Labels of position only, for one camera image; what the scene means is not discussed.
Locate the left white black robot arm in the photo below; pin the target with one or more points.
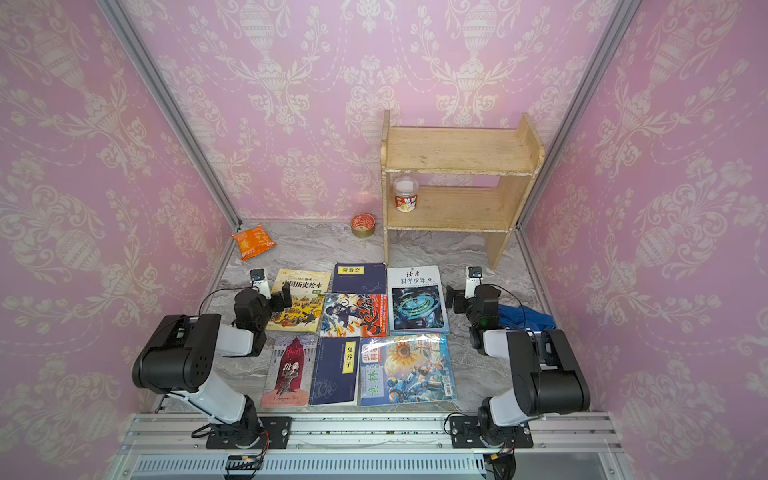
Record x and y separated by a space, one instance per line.
177 361

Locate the yellow history picture book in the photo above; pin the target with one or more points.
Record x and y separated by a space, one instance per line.
307 290

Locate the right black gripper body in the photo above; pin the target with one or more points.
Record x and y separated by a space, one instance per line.
476 322

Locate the navy Guiguzi book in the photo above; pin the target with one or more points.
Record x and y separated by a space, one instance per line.
336 372

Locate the right aluminium corner post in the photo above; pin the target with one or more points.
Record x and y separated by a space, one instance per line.
617 26

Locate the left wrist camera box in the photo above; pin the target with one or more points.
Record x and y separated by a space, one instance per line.
259 282

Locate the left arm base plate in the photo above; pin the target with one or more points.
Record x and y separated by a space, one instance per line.
266 433

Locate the wooden two-tier shelf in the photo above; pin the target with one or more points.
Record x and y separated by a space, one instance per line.
491 171

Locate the left aluminium corner post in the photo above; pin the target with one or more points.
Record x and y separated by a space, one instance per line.
148 69

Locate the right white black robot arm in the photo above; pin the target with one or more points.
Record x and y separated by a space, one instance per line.
546 376

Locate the blue cloth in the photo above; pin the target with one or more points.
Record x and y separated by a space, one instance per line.
525 318

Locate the white red cup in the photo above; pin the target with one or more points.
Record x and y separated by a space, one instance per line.
405 193

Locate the red manga comic book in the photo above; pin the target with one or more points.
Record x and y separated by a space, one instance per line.
354 315

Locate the orange snack bag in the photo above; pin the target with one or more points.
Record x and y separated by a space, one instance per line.
253 242

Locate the Hamlet purple red book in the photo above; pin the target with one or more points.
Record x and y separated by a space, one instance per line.
290 372

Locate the aluminium front rail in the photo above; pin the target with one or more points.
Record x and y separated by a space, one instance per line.
375 446

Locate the white science magazine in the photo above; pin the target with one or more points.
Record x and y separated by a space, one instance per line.
416 301

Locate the aluminium corner post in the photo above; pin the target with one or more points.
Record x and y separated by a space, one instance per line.
148 69
617 26

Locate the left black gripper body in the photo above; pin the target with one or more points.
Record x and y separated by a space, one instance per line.
267 311

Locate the colourful sunflower magazine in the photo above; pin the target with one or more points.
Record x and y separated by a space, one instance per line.
406 369

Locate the dark blue book yellow label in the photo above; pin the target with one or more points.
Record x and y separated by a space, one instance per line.
359 278

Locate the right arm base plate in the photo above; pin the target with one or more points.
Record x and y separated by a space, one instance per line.
472 432

